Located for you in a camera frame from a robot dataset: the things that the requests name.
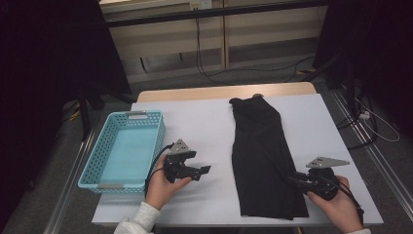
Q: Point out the wooden table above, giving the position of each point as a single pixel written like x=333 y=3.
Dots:
x=168 y=94

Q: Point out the black metal bar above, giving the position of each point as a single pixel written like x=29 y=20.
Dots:
x=211 y=13

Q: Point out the white wall socket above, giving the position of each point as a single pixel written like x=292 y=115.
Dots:
x=201 y=4

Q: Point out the white plug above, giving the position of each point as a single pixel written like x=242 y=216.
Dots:
x=365 y=115

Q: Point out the black pants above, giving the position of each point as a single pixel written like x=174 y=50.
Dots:
x=263 y=156

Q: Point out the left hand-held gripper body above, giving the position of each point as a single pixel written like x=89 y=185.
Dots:
x=173 y=167

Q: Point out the person's right hand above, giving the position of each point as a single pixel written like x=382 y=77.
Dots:
x=344 y=211

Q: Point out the black metal stand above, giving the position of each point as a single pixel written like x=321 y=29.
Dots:
x=85 y=117
x=350 y=84

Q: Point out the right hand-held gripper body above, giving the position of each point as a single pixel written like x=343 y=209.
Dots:
x=321 y=183

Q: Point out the person's left hand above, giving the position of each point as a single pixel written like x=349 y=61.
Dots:
x=159 y=191

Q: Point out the aluminium floor rail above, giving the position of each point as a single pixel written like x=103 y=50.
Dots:
x=386 y=169
x=69 y=185

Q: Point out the black curtain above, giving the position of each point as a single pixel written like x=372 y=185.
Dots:
x=48 y=65
x=383 y=48

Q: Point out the wooden cabinet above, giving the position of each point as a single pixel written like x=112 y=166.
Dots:
x=168 y=35

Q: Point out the white table cover sheet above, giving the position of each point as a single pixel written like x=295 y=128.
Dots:
x=308 y=123

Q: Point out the light blue plastic basket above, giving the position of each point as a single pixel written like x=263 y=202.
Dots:
x=126 y=152

